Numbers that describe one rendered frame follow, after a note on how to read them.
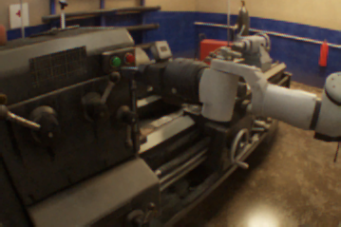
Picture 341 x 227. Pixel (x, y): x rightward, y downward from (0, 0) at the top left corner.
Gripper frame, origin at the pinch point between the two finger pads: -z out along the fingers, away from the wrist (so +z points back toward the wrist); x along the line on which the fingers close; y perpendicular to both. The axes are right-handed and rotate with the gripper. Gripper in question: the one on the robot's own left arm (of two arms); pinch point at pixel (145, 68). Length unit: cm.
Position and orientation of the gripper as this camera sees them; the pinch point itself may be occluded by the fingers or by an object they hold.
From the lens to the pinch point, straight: 64.6
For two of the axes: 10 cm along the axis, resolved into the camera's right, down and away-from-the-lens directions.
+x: 6.7, -2.7, 6.9
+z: 7.4, 2.5, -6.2
